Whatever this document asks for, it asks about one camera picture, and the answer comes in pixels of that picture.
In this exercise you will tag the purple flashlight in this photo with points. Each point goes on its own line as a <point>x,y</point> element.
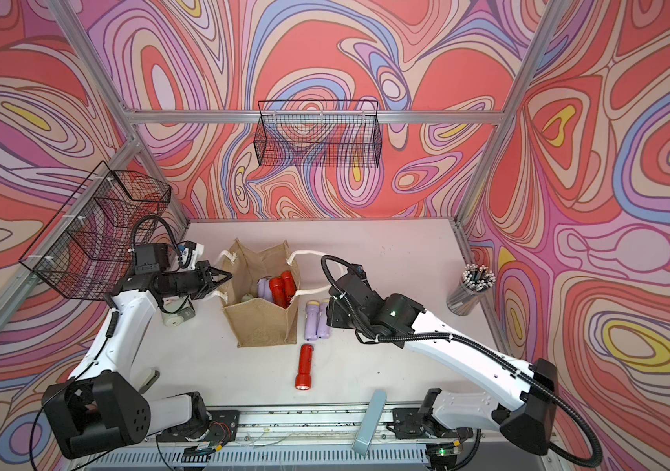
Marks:
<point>323,329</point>
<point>312,320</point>
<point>263,289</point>

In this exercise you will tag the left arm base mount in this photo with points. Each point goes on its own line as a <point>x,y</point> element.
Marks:
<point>218,426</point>

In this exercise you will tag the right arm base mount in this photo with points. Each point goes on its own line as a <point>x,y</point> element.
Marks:
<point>418,423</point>

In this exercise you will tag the wire basket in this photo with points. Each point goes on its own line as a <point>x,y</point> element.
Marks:
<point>314,133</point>
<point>92,253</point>

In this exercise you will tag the back wire basket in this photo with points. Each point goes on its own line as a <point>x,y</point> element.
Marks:
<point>314,133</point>

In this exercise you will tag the left wire basket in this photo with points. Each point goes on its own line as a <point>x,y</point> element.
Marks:
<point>92,253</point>

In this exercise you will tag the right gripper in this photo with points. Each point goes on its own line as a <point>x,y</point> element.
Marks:
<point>335,314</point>

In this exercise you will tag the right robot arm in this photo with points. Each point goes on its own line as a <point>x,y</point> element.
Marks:
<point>525,395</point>

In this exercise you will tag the red flashlight top row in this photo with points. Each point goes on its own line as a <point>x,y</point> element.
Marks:
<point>289,286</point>

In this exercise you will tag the grey blue bar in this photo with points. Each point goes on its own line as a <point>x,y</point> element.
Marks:
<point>369,423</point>

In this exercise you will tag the burlap tote bag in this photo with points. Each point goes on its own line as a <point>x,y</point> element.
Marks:
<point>259,322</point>

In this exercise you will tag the small green white device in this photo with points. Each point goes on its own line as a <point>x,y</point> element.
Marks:
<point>177,312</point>

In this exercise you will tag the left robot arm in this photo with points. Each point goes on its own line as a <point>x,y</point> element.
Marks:
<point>98,409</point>

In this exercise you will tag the cup of pens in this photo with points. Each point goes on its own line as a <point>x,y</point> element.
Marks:
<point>475,281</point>

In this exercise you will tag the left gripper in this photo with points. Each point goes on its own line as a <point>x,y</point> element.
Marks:
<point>203,274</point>

